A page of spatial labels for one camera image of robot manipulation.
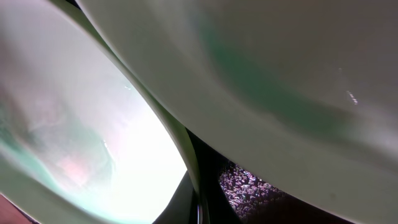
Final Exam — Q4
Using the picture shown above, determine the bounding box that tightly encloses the white plate with green stain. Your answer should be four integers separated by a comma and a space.
79, 0, 397, 223

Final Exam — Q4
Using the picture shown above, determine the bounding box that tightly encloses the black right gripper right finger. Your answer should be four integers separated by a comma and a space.
201, 175, 242, 224

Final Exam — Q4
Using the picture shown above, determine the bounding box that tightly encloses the light green plate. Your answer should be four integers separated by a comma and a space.
1, 0, 202, 223

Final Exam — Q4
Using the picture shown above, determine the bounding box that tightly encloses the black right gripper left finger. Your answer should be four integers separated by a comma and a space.
153, 172, 195, 224

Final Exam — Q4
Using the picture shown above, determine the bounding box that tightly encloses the round black tray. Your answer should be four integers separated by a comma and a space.
185, 127, 355, 224

